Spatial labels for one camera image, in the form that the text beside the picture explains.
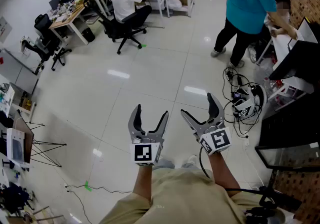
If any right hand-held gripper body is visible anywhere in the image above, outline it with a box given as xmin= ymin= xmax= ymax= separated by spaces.
xmin=192 ymin=120 xmax=233 ymax=156

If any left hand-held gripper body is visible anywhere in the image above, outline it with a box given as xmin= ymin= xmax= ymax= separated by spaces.
xmin=129 ymin=132 xmax=165 ymax=167

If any white microwave door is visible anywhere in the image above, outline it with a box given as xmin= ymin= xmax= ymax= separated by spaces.
xmin=6 ymin=128 xmax=26 ymax=165

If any person's left forearm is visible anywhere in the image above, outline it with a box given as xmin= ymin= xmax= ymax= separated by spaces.
xmin=132 ymin=164 xmax=154 ymax=205

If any person's right forearm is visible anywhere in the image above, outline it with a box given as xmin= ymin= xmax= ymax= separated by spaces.
xmin=208 ymin=152 xmax=241 ymax=198

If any white and black device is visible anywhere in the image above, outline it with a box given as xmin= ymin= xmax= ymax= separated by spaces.
xmin=232 ymin=84 xmax=268 ymax=119

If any person's right shoe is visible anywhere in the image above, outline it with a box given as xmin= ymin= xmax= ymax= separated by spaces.
xmin=182 ymin=154 xmax=199 ymax=169

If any person's beige shirt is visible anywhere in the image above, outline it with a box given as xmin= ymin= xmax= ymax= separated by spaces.
xmin=98 ymin=168 xmax=296 ymax=224

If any black glass panel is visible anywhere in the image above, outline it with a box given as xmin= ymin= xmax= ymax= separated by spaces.
xmin=254 ymin=142 xmax=320 ymax=172

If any black chest-mounted device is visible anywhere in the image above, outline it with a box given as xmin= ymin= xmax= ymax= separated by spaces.
xmin=224 ymin=185 xmax=303 ymax=224

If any white table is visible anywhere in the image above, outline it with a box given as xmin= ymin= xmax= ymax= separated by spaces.
xmin=255 ymin=18 xmax=316 ymax=112

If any black office chair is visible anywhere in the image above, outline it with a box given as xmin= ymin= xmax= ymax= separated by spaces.
xmin=21 ymin=13 xmax=73 ymax=72
xmin=84 ymin=0 xmax=148 ymax=55

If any black trash bin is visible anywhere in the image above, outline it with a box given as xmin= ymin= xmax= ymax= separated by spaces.
xmin=81 ymin=27 xmax=96 ymax=43

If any white plastic bag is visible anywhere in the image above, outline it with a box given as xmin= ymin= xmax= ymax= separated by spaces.
xmin=165 ymin=0 xmax=183 ymax=10

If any wooden-top desk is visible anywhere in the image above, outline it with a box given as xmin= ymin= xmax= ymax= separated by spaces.
xmin=48 ymin=4 xmax=90 ymax=45

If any grey refrigerator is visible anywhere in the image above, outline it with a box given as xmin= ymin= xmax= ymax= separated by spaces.
xmin=0 ymin=48 xmax=40 ymax=94

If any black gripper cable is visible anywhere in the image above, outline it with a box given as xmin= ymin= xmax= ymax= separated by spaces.
xmin=198 ymin=147 xmax=211 ymax=179

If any tangle of black cables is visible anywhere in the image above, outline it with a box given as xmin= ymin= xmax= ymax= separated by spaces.
xmin=221 ymin=67 xmax=269 ymax=139

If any black floor cable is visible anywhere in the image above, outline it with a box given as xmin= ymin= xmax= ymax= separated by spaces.
xmin=64 ymin=183 xmax=133 ymax=224

